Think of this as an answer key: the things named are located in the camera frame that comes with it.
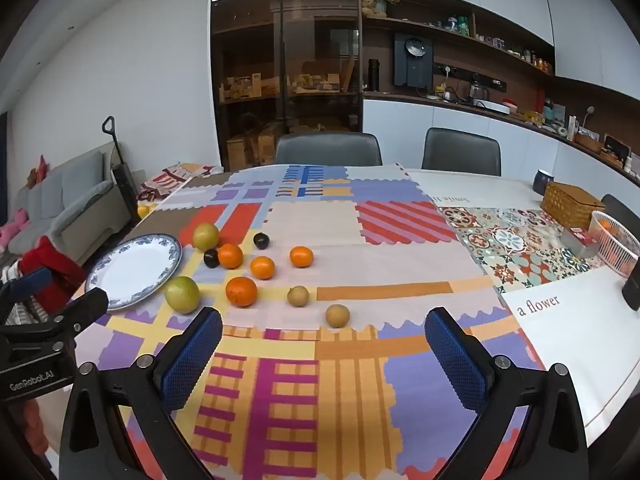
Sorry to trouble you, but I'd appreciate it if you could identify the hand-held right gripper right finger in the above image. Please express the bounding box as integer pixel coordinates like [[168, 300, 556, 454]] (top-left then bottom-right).
[[424, 306, 590, 480]]

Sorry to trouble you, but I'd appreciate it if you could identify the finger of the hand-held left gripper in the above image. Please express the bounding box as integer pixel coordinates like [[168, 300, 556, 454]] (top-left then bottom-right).
[[0, 266, 54, 328], [0, 288, 110, 341]]

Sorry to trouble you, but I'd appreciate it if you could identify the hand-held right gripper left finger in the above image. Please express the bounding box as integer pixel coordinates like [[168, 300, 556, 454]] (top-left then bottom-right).
[[59, 306, 224, 480]]

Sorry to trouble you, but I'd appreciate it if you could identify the blue-rimmed white plate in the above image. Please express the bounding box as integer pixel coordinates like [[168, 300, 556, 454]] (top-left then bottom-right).
[[84, 233, 183, 312]]

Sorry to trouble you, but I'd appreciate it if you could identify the white woven laundry basket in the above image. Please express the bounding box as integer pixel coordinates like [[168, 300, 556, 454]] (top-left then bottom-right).
[[0, 262, 51, 331]]

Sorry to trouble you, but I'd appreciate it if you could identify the red cloth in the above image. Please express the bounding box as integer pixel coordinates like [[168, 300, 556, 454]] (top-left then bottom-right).
[[19, 235, 88, 301]]

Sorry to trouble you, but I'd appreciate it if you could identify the pink plush toy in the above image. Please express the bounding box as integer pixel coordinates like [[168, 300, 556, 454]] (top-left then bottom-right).
[[0, 207, 28, 251]]

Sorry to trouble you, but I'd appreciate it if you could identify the grey sofa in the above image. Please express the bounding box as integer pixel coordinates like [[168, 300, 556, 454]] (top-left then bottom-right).
[[0, 150, 131, 261]]

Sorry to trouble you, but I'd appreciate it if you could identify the white tile-pattern tablecloth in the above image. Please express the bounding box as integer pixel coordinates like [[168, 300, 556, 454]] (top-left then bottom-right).
[[400, 169, 640, 448]]

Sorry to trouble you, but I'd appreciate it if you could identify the red plush toy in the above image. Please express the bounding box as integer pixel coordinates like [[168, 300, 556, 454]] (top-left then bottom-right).
[[27, 155, 53, 183]]

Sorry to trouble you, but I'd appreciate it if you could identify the black upright vacuum cleaner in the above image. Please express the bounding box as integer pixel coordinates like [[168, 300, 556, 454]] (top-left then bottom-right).
[[102, 116, 141, 221]]

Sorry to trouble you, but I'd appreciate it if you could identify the colourful patchwork tablecloth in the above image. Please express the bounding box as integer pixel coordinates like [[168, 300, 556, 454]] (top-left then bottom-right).
[[70, 162, 546, 480]]

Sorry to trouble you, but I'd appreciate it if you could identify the folded striped cloth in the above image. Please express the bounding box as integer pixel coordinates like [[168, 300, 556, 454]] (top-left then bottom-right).
[[137, 161, 223, 203]]

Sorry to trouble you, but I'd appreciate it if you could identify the red and grey box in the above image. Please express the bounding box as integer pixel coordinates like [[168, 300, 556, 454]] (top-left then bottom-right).
[[560, 226, 599, 259]]

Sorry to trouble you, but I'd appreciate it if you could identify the white plastic basket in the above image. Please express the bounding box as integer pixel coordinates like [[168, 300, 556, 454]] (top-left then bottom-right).
[[590, 210, 640, 279]]

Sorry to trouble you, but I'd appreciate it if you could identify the wicker box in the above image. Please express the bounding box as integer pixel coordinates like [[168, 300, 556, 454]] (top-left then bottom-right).
[[541, 181, 607, 231]]

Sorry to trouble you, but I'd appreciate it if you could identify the dark blue mug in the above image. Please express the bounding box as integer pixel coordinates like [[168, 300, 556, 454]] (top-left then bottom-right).
[[532, 169, 556, 196]]

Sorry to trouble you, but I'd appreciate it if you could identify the grey chair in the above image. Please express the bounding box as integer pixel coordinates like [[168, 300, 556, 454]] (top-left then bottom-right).
[[421, 127, 502, 177], [602, 194, 640, 241], [275, 132, 383, 167]]

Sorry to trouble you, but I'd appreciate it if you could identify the black water dispenser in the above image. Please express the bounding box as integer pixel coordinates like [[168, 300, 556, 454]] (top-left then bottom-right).
[[393, 32, 435, 88]]

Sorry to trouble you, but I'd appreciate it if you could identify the dark glass cabinet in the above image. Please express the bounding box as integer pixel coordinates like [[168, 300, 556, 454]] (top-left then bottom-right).
[[210, 0, 363, 173]]

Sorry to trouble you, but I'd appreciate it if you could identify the wooden wall shelf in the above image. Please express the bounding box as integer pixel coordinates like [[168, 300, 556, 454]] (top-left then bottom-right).
[[357, 0, 640, 186]]

